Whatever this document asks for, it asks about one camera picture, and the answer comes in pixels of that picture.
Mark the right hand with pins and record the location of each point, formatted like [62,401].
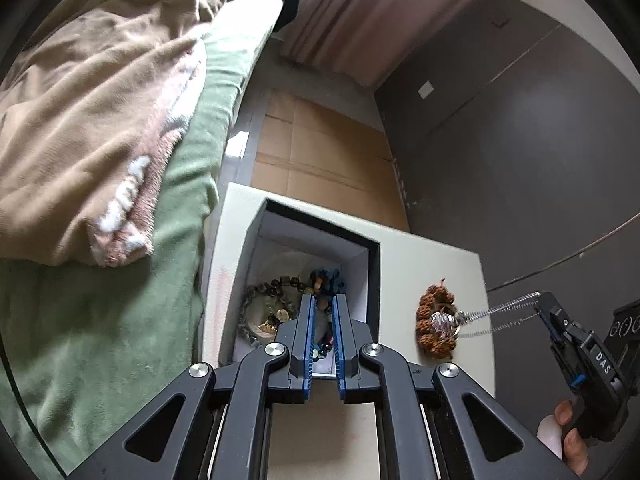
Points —
[555,433]

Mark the pink curtain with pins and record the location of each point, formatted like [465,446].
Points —
[364,40]

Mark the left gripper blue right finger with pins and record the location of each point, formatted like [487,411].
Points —
[345,350]

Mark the white wall socket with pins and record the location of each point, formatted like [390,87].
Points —
[426,90]

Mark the flattened cardboard sheet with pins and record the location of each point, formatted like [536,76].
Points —
[311,153]

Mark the beige fleece blanket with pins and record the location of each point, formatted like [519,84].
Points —
[91,110]

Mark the dark wardrobe doors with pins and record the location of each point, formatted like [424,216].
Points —
[527,153]

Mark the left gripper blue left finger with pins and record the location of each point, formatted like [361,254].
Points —
[302,350]

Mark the black jewelry box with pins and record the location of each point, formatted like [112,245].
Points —
[286,253]

